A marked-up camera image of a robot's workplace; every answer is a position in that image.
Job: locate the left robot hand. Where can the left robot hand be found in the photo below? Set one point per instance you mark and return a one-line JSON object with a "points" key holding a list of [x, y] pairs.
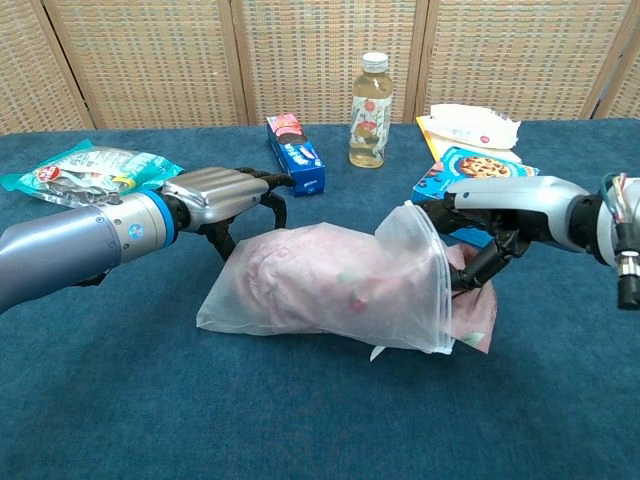
{"points": [[215, 190]]}

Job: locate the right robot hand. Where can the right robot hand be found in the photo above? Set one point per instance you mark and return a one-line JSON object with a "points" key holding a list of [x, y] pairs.
{"points": [[525, 200]]}

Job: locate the pink floral clothes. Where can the pink floral clothes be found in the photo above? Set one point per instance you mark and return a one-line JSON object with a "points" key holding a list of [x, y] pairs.
{"points": [[475, 310]]}

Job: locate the translucent white zipper bag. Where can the translucent white zipper bag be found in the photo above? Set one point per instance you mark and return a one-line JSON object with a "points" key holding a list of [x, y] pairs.
{"points": [[300, 280]]}

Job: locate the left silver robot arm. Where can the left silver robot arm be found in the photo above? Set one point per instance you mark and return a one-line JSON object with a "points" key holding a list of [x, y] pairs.
{"points": [[60, 245]]}

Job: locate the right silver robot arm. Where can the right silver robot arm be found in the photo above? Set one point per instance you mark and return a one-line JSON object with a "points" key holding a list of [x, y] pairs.
{"points": [[612, 240]]}

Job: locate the teal snack packet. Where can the teal snack packet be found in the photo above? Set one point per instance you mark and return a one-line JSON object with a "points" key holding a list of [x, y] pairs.
{"points": [[90, 170]]}

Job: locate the blue chocolate chip cookie box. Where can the blue chocolate chip cookie box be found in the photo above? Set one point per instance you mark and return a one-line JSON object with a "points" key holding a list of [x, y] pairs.
{"points": [[470, 167]]}

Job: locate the long blue cookie box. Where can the long blue cookie box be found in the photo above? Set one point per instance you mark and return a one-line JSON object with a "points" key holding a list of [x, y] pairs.
{"points": [[300, 160]]}

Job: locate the woven folding screen panel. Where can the woven folding screen panel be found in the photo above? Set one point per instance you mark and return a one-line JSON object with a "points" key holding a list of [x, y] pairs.
{"points": [[30, 75], [515, 60], [631, 95], [150, 65], [310, 60]]}

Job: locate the tea bottle with floral label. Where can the tea bottle with floral label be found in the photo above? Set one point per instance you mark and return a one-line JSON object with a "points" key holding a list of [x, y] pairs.
{"points": [[369, 125]]}

